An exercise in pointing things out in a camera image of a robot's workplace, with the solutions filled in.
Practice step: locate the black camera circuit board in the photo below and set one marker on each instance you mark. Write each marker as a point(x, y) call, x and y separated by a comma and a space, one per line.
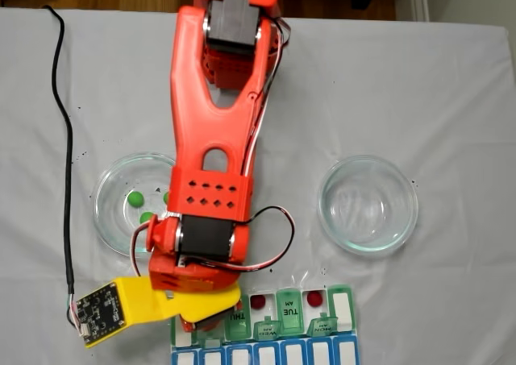
point(98, 312)

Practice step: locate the green ball pill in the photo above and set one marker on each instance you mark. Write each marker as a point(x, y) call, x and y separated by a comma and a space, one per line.
point(145, 217)
point(165, 197)
point(135, 199)

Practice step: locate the red ball pill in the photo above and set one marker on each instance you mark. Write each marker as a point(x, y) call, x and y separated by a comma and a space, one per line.
point(258, 301)
point(315, 298)

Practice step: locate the white tablecloth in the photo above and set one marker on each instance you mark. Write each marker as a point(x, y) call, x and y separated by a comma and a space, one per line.
point(363, 99)

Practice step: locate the clear glass bowl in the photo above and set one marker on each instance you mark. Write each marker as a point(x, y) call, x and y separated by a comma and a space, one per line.
point(113, 220)
point(387, 236)

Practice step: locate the weekly pill organizer box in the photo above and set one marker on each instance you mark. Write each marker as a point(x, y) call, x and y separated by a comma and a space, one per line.
point(262, 353)

